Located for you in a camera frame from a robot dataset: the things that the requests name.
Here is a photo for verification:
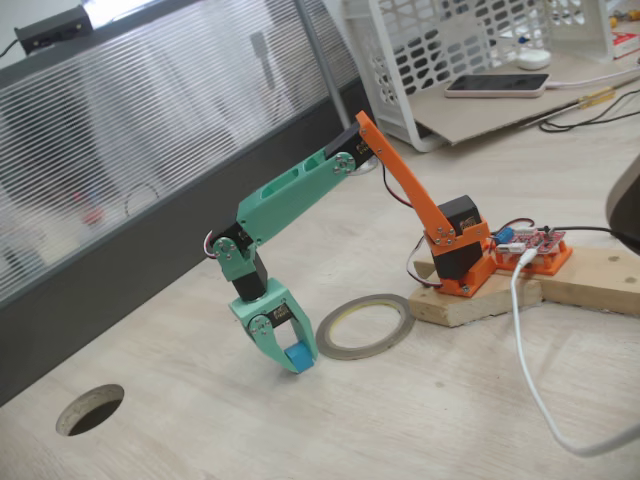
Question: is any small blue cube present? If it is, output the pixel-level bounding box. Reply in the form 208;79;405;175
284;342;316;375

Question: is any rectangular wooden base block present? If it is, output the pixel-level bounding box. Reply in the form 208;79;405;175
407;257;545;329

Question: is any dark frosted desk partition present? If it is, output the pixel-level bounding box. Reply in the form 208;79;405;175
0;0;369;409

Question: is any red controller board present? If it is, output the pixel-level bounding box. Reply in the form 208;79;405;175
492;225;569;256

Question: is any brown cardboard sheet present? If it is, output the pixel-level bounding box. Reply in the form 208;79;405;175
409;49;640;147

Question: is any long wooden plank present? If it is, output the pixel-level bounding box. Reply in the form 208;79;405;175
542;247;640;316

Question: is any white plastic lattice basket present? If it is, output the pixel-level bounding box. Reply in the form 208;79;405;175
342;0;616;154

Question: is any smartphone in pink case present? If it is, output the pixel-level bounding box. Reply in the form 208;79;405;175
443;73;551;100

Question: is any dark grey rounded object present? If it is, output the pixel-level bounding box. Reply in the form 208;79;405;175
604;152;640;256

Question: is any black box on partition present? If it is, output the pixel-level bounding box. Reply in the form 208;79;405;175
13;5;94;54

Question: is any white earbuds case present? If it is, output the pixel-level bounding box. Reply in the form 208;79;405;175
515;47;552;71

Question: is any grey ring of tape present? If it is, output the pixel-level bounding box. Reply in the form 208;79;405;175
314;293;416;361

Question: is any white USB cable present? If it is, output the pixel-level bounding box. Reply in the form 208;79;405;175
509;248;640;459

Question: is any silver partition post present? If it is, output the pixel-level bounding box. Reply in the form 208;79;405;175
293;0;351;131

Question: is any orange board mount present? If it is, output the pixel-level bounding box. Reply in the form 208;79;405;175
487;238;574;277

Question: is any black controller power cable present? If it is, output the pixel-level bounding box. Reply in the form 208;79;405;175
547;224;616;237

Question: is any thin black cable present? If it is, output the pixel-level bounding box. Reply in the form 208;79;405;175
538;79;640;134

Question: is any yellow handled screwdriver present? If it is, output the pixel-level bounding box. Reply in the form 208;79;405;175
519;85;617;129

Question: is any pink charging cable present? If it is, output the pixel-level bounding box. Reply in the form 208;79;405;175
544;67;640;92

